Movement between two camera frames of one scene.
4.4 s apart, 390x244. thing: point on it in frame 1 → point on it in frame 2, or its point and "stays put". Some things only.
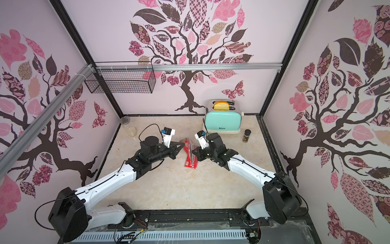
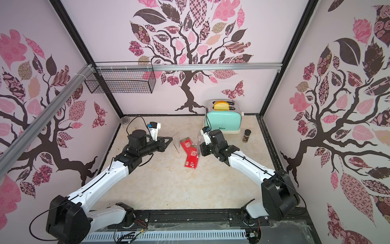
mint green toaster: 223,121 stays put
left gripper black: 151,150 → 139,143
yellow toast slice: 220,105 stays put
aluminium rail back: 187,66 stays put
